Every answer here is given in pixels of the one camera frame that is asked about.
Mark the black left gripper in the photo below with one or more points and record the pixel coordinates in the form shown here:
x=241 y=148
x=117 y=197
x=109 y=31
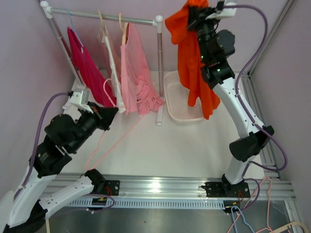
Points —
x=104 y=115

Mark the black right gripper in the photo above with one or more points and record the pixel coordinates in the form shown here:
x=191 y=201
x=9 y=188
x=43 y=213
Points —
x=197 y=16

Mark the white t shirt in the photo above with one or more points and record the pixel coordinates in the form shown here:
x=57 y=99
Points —
x=113 y=68

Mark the orange t shirt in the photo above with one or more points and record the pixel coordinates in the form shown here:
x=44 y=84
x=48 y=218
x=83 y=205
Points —
x=189 y=59

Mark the magenta t shirt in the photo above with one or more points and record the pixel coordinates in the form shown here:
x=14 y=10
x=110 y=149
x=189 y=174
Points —
x=91 y=76

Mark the pink t shirt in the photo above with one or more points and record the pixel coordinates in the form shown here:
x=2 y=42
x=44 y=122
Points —
x=137 y=88

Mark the pink wire hanger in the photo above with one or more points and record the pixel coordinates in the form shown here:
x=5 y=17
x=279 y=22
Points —
x=102 y=136

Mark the cream wooden hanger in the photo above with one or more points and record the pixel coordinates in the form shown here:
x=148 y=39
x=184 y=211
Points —
x=103 y=27
x=124 y=29

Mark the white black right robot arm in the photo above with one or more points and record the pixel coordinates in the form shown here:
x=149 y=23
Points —
x=215 y=47

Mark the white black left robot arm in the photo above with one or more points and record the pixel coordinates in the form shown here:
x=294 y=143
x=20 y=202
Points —
x=64 y=136

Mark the pink hanger on floor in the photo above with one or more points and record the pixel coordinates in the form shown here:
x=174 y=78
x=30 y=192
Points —
x=252 y=207

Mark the cream hanger on floor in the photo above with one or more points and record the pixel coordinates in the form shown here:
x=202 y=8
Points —
x=292 y=225

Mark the silver clothes rack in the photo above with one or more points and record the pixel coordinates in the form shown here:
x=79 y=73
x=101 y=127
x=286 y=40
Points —
x=48 y=11

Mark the white perforated plastic basket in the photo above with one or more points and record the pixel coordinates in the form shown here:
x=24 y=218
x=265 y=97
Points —
x=177 y=101

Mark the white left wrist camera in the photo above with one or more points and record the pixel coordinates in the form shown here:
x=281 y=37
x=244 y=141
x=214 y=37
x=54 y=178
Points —
x=79 y=99

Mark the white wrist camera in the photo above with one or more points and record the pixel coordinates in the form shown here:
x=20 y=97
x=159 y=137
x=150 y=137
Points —
x=224 y=9
x=79 y=99

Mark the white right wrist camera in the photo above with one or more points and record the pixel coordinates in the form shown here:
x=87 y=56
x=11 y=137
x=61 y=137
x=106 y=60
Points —
x=224 y=9

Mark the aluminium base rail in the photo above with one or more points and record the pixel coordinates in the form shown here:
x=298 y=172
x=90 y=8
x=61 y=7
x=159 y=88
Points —
x=189 y=193

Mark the blue wire hanger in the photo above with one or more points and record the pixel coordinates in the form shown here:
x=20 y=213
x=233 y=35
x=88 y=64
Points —
x=74 y=30

